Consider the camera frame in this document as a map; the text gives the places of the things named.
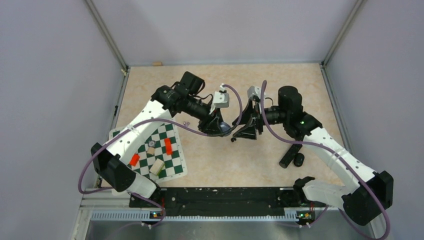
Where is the small wooden cube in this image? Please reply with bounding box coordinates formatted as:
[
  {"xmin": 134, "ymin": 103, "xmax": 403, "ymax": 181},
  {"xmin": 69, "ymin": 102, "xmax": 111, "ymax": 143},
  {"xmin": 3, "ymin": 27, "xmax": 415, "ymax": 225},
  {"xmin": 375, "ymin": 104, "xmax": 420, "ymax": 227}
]
[{"xmin": 146, "ymin": 147, "xmax": 156, "ymax": 156}]

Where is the aluminium frame post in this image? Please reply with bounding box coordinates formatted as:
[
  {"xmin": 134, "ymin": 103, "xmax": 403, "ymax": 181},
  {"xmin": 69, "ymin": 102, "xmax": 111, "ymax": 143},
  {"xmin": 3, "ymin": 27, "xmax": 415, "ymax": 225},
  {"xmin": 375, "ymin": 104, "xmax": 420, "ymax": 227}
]
[
  {"xmin": 83, "ymin": 0, "xmax": 129, "ymax": 72},
  {"xmin": 321, "ymin": 0, "xmax": 368, "ymax": 69}
]

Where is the wooden cork at wall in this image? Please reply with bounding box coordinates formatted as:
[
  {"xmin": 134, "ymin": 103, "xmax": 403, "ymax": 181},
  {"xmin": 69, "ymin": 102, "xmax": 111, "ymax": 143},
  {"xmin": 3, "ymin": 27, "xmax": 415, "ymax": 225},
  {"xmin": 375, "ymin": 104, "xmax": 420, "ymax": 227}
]
[{"xmin": 152, "ymin": 61, "xmax": 163, "ymax": 67}]

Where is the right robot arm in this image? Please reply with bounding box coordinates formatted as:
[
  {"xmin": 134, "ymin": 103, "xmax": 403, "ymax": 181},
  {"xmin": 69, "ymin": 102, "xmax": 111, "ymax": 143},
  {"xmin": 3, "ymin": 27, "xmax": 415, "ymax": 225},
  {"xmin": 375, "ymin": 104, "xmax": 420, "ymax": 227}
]
[{"xmin": 231, "ymin": 86, "xmax": 394, "ymax": 226}]

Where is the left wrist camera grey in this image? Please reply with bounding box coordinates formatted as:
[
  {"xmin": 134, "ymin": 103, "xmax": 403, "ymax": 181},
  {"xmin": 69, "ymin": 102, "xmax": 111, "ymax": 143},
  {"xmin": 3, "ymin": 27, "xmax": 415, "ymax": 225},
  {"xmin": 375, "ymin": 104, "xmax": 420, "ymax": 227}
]
[{"xmin": 210, "ymin": 91, "xmax": 230, "ymax": 114}]

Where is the green white chess mat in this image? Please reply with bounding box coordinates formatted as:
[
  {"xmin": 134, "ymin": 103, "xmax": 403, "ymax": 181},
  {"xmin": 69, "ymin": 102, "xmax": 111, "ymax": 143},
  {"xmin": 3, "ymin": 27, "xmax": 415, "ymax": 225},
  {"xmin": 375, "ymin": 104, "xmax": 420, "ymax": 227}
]
[{"xmin": 127, "ymin": 123, "xmax": 188, "ymax": 184}]

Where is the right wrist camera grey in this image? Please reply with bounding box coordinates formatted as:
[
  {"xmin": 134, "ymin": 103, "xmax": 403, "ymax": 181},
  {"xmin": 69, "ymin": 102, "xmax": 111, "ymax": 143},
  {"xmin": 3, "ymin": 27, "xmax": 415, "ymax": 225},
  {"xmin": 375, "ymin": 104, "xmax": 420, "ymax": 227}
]
[{"xmin": 247, "ymin": 85, "xmax": 262, "ymax": 103}]

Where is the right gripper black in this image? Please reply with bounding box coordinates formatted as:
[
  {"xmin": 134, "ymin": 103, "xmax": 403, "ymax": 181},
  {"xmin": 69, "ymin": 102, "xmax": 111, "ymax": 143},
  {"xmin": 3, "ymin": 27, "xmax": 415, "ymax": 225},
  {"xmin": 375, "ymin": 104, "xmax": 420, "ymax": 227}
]
[{"xmin": 232, "ymin": 97, "xmax": 289, "ymax": 140}]

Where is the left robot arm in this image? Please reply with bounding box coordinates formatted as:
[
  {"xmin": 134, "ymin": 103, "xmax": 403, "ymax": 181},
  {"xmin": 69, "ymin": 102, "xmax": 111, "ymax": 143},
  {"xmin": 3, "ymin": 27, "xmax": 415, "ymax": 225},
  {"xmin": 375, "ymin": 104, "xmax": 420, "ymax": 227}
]
[{"xmin": 90, "ymin": 71, "xmax": 226, "ymax": 207}]

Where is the aluminium frame post right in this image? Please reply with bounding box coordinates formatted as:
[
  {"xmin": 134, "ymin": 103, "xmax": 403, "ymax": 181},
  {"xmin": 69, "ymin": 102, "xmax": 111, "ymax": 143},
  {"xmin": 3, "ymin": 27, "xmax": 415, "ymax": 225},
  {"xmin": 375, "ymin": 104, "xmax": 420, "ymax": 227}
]
[{"xmin": 321, "ymin": 0, "xmax": 368, "ymax": 69}]

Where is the blue poker chip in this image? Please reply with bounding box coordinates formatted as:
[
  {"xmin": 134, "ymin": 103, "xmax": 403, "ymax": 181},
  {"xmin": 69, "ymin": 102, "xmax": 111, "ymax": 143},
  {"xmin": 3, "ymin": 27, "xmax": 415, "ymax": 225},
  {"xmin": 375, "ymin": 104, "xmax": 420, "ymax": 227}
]
[{"xmin": 148, "ymin": 140, "xmax": 156, "ymax": 148}]

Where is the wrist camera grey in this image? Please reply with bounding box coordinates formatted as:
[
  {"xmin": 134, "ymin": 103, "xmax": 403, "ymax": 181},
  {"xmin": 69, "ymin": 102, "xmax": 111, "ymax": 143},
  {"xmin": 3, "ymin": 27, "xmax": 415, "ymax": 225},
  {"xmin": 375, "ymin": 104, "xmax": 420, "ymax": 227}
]
[
  {"xmin": 210, "ymin": 91, "xmax": 230, "ymax": 114},
  {"xmin": 247, "ymin": 85, "xmax": 262, "ymax": 103}
]

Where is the aluminium frame post left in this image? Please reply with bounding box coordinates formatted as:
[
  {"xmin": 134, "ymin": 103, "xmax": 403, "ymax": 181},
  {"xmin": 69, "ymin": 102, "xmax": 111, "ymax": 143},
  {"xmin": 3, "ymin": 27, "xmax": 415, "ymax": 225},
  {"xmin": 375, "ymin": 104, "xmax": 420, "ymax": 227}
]
[{"xmin": 83, "ymin": 0, "xmax": 129, "ymax": 72}]

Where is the orange rectangular block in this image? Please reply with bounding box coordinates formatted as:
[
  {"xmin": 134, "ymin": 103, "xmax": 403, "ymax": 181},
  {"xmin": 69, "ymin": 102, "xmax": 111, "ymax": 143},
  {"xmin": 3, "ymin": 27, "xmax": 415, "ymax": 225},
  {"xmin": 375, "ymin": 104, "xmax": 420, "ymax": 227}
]
[{"xmin": 164, "ymin": 138, "xmax": 173, "ymax": 156}]

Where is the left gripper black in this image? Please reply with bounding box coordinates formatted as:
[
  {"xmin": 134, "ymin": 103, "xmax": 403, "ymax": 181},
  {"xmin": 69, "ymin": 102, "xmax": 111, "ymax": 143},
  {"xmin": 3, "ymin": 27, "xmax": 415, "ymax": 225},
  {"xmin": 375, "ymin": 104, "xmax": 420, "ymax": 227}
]
[{"xmin": 185, "ymin": 94, "xmax": 225, "ymax": 137}]

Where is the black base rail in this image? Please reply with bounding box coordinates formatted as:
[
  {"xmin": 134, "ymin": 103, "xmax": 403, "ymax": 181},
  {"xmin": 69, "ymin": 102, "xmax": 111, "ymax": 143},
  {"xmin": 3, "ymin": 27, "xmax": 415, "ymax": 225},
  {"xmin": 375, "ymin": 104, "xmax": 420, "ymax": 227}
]
[{"xmin": 129, "ymin": 187, "xmax": 327, "ymax": 218}]

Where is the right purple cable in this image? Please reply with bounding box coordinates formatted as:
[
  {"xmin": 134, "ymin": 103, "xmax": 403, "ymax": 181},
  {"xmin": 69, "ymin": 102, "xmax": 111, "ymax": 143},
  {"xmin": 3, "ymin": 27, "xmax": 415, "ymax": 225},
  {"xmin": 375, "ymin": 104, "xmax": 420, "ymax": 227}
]
[{"xmin": 259, "ymin": 80, "xmax": 392, "ymax": 240}]

